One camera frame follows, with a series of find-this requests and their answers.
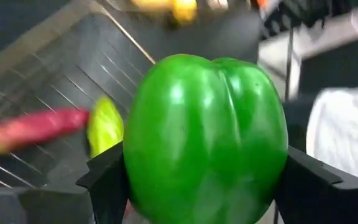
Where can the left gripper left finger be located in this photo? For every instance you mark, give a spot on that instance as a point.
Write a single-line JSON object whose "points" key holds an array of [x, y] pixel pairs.
{"points": [[107, 186]]}

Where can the green bell pepper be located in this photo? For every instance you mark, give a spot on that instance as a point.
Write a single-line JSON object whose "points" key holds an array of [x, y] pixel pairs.
{"points": [[204, 140]]}

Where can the red pepper with green end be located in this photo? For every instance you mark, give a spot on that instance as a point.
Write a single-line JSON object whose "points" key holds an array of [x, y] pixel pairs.
{"points": [[36, 127]]}

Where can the yellow orange citrus fruit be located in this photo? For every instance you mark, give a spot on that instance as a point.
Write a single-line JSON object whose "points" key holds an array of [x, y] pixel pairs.
{"points": [[184, 11]]}

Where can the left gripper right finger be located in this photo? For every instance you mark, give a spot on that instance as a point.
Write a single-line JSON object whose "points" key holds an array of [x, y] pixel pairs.
{"points": [[322, 202]]}

